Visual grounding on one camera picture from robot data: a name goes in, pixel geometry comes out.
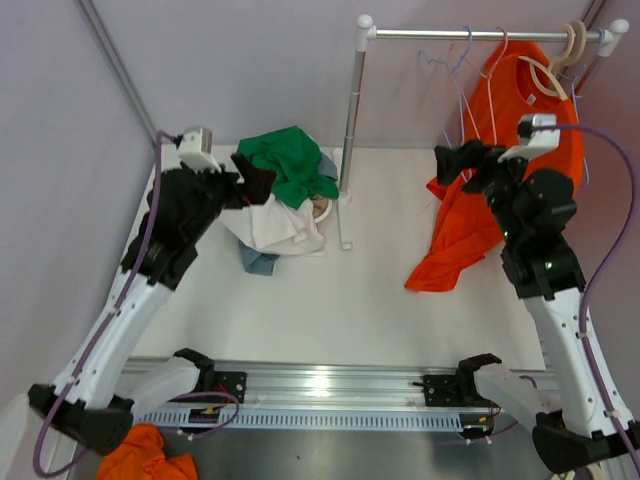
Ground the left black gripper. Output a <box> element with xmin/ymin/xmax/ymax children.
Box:
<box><xmin>182</xmin><ymin>153</ymin><xmax>275</xmax><ymax>243</ymax></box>

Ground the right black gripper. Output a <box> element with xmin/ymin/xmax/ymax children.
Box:
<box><xmin>434</xmin><ymin>139</ymin><xmax>540</xmax><ymax>245</ymax></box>

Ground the dark green white t shirt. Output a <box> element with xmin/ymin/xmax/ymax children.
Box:
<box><xmin>219</xmin><ymin>194</ymin><xmax>325</xmax><ymax>256</ymax></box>

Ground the grey blue t shirt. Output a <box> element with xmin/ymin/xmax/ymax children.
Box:
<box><xmin>237</xmin><ymin>149</ymin><xmax>339</xmax><ymax>277</ymax></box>

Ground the pink wire hanger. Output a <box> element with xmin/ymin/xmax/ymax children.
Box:
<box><xmin>457</xmin><ymin>27</ymin><xmax>511</xmax><ymax>146</ymax></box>

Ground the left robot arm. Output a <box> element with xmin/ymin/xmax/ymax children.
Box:
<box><xmin>28</xmin><ymin>153</ymin><xmax>276</xmax><ymax>456</ymax></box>

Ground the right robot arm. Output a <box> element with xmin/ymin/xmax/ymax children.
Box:
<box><xmin>435</xmin><ymin>140</ymin><xmax>639</xmax><ymax>473</ymax></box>

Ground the orange t shirt right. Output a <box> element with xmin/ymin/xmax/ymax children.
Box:
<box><xmin>405</xmin><ymin>41</ymin><xmax>585</xmax><ymax>300</ymax></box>

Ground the wooden hanger left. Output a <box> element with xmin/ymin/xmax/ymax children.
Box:
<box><xmin>518</xmin><ymin>20</ymin><xmax>586</xmax><ymax>101</ymax></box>

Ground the wooden hanger right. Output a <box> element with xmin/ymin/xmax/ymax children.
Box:
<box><xmin>549</xmin><ymin>20</ymin><xmax>587</xmax><ymax>75</ymax></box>

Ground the wooden hanger on floor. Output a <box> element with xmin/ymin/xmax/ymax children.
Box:
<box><xmin>580</xmin><ymin>464</ymin><xmax>605</xmax><ymax>480</ymax></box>

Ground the beige cloth in basket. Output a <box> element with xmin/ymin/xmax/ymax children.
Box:
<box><xmin>311</xmin><ymin>195</ymin><xmax>331</xmax><ymax>218</ymax></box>

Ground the white plastic laundry basket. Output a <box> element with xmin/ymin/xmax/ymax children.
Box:
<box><xmin>311</xmin><ymin>148</ymin><xmax>343</xmax><ymax>224</ymax></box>

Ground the white metal clothes rack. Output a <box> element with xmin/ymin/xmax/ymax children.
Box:
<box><xmin>332</xmin><ymin>13</ymin><xmax>630</xmax><ymax>251</ymax></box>

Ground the orange cloth on floor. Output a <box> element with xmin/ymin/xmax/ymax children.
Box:
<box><xmin>95</xmin><ymin>423</ymin><xmax>199</xmax><ymax>480</ymax></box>

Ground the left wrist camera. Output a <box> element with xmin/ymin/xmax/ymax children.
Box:
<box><xmin>173</xmin><ymin>126</ymin><xmax>222</xmax><ymax>172</ymax></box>

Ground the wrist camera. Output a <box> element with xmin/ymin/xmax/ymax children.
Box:
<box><xmin>498</xmin><ymin>114</ymin><xmax>560</xmax><ymax>163</ymax></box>
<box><xmin>173</xmin><ymin>126</ymin><xmax>222</xmax><ymax>172</ymax></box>

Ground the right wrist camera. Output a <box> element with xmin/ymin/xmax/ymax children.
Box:
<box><xmin>498</xmin><ymin>114</ymin><xmax>560</xmax><ymax>163</ymax></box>

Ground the light blue wire hanger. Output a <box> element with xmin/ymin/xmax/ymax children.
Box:
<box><xmin>417</xmin><ymin>25</ymin><xmax>473</xmax><ymax>148</ymax></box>

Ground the aluminium mounting rail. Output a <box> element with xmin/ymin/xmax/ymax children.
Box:
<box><xmin>119</xmin><ymin>355</ymin><xmax>566</xmax><ymax>414</ymax></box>

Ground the slotted cable duct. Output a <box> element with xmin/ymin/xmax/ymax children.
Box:
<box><xmin>136</xmin><ymin>406</ymin><xmax>463</xmax><ymax>433</ymax></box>

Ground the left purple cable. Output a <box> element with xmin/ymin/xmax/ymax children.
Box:
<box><xmin>32</xmin><ymin>129</ymin><xmax>184</xmax><ymax>477</ymax></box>

